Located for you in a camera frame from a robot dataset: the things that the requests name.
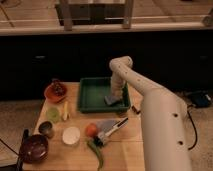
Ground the green chili pepper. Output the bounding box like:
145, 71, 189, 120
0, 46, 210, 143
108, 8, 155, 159
87, 140, 104, 171

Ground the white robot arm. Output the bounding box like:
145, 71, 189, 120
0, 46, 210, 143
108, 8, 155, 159
109, 56, 192, 171

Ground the orange plate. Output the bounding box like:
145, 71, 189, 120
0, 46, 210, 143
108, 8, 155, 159
44, 84, 67, 103

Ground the brown wooden block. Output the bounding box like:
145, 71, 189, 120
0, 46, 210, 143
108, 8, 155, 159
131, 105, 141, 115

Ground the white round lid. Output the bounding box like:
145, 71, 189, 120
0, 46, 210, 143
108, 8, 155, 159
62, 126, 80, 145

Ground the black device on floor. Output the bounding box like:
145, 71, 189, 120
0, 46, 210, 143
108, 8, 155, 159
188, 92, 212, 108

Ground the black floor cable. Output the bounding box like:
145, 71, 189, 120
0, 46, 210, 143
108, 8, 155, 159
186, 104, 199, 152

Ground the black spoon handle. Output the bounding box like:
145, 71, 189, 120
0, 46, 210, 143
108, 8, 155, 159
15, 129, 29, 171

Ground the dark grape bunch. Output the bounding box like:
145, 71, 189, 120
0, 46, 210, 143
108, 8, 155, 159
52, 79, 65, 96

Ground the grey kitchen knife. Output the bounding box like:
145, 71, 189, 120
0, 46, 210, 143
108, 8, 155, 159
93, 118, 128, 147

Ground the orange tomato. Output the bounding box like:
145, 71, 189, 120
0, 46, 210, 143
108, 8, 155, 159
85, 123, 99, 137

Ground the green plastic tray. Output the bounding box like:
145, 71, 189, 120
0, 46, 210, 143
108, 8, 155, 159
77, 77, 131, 113

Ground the dark red bowl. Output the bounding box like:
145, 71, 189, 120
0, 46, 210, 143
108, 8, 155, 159
22, 134, 49, 164

